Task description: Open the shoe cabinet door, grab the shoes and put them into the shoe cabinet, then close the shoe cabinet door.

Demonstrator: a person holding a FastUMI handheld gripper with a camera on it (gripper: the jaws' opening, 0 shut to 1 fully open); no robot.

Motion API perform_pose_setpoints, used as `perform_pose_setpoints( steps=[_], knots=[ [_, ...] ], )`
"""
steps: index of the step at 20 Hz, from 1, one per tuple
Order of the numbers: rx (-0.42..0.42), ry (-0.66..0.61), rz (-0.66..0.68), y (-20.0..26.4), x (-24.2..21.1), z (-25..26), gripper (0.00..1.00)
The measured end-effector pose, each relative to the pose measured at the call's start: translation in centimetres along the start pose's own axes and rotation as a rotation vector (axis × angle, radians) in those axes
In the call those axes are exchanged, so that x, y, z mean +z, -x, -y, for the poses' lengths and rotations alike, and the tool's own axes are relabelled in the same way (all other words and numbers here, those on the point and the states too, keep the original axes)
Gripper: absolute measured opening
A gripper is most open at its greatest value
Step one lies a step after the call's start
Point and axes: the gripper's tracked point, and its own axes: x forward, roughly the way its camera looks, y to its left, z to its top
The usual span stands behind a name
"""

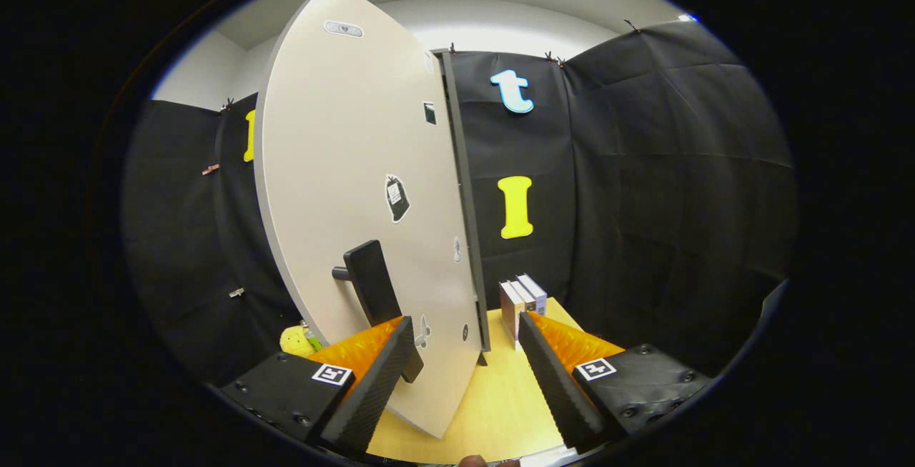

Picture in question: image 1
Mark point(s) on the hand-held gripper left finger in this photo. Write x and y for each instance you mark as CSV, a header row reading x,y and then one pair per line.
x,y
375,395

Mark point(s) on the grey spine book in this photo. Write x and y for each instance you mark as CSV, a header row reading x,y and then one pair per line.
x,y
537,295

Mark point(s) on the black backdrop cloth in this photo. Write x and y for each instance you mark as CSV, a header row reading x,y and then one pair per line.
x,y
679,202

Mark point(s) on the yellow plush pineapple toy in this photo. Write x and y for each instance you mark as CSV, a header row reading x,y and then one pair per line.
x,y
294,342

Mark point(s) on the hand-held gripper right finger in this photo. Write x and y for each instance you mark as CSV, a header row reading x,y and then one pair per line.
x,y
554,388

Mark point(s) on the copper clip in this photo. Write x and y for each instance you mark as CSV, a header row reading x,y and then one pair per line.
x,y
211,169

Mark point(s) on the grey shoe cabinet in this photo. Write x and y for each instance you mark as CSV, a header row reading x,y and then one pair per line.
x,y
465,192

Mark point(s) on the beige shoe cabinet door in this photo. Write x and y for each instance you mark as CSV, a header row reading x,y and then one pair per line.
x,y
336,131

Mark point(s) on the small ceiling light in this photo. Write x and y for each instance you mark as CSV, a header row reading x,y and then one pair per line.
x,y
688,17

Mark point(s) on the white cover book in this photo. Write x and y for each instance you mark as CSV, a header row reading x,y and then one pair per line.
x,y
525,294

